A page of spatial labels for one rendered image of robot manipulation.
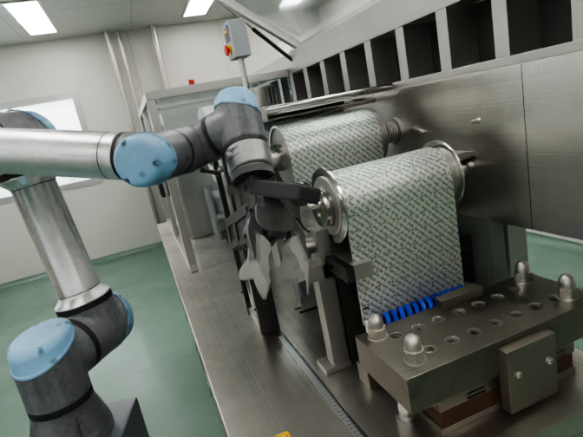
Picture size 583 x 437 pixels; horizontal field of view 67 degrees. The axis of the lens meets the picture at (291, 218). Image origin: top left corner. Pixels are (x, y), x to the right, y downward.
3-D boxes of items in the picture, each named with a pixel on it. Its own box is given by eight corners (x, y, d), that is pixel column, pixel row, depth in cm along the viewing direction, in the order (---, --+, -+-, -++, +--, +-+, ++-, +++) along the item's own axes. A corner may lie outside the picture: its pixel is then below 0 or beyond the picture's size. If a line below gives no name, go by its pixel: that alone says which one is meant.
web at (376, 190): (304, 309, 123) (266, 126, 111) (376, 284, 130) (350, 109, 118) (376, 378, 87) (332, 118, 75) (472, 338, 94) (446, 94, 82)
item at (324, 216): (306, 200, 89) (315, 182, 82) (316, 198, 89) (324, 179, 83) (320, 233, 86) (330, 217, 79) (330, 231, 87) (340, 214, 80)
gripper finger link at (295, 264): (298, 297, 72) (273, 246, 73) (323, 286, 68) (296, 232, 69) (286, 304, 70) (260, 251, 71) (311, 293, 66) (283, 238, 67)
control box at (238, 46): (224, 62, 130) (216, 26, 128) (245, 59, 133) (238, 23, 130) (230, 57, 124) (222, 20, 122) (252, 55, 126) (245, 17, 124)
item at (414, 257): (363, 325, 85) (347, 233, 80) (462, 288, 92) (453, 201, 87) (364, 326, 84) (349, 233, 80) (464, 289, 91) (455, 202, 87)
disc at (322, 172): (318, 235, 93) (305, 166, 90) (321, 234, 93) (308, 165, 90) (351, 251, 79) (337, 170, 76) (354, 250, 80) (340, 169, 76)
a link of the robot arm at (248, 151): (278, 143, 74) (237, 133, 68) (284, 166, 72) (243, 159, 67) (252, 165, 79) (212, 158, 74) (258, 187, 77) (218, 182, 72)
